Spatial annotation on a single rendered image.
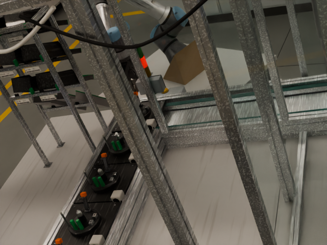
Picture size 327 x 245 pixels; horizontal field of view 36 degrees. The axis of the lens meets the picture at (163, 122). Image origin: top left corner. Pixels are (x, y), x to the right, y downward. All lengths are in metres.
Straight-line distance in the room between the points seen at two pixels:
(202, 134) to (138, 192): 0.43
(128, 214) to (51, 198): 0.58
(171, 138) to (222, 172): 0.35
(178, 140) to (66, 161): 0.67
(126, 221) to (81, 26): 1.17
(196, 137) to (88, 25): 1.43
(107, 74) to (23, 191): 1.70
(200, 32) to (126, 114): 0.25
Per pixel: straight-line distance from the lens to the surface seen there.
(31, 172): 2.85
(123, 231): 2.09
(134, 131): 1.19
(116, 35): 2.50
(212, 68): 1.14
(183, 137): 2.44
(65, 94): 2.44
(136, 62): 2.27
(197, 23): 1.09
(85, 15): 1.06
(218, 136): 2.39
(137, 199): 2.20
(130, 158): 2.33
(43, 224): 2.47
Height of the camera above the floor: 2.30
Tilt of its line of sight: 32 degrees down
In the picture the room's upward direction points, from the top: 22 degrees counter-clockwise
